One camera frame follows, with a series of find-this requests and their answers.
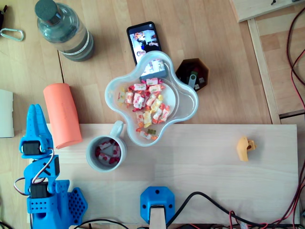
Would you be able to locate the orange foam roll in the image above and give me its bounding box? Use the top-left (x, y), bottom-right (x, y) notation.
top-left (42, 83), bottom-right (83, 150)

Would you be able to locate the white box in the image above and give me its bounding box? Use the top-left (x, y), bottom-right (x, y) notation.
top-left (0, 89), bottom-right (14, 138)

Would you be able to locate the white ceramic mug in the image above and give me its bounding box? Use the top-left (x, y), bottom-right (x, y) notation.
top-left (85, 120), bottom-right (128, 173)

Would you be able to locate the silver carabiner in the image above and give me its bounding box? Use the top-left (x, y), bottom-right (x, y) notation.
top-left (0, 28), bottom-right (24, 42)

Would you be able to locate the grey water bottle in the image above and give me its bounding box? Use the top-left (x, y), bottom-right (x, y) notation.
top-left (34, 0), bottom-right (95, 62)

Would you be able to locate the black smartphone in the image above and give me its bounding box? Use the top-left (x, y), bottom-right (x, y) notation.
top-left (126, 21), bottom-right (168, 83)

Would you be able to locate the light wooden base board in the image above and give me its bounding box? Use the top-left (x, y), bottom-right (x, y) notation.
top-left (30, 123), bottom-right (299, 225)

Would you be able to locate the clear plastic Haribo candy tub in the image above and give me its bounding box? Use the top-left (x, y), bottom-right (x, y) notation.
top-left (104, 51), bottom-right (199, 147)

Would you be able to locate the brown hexagonal tray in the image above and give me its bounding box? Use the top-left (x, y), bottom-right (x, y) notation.
top-left (175, 58), bottom-right (210, 92)

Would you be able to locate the silver swivel USB stick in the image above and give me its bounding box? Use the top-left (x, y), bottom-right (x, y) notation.
top-left (187, 71), bottom-right (201, 92)

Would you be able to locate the yellow 3D-printed part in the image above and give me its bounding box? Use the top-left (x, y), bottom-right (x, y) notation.
top-left (236, 135), bottom-right (257, 162)

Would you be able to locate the light wooden slat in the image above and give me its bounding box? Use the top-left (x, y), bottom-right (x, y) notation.
top-left (247, 18), bottom-right (282, 125)

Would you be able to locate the light wooden panel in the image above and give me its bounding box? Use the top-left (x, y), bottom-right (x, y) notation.
top-left (232, 0), bottom-right (305, 23)

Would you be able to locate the thin black cable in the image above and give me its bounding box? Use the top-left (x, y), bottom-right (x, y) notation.
top-left (71, 219), bottom-right (131, 229)

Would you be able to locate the blue 3D-printed post mount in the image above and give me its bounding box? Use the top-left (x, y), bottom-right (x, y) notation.
top-left (140, 186), bottom-right (176, 225)

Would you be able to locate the wooden post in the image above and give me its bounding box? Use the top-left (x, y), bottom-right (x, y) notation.
top-left (149, 206), bottom-right (167, 229)

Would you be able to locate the thick black cable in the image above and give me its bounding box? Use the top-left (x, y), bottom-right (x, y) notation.
top-left (165, 192), bottom-right (301, 229)

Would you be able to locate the thin red wire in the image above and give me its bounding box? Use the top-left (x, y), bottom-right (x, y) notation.
top-left (228, 209), bottom-right (270, 229)

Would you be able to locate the dark red braided cable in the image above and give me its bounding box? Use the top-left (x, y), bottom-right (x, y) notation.
top-left (285, 6), bottom-right (305, 108)

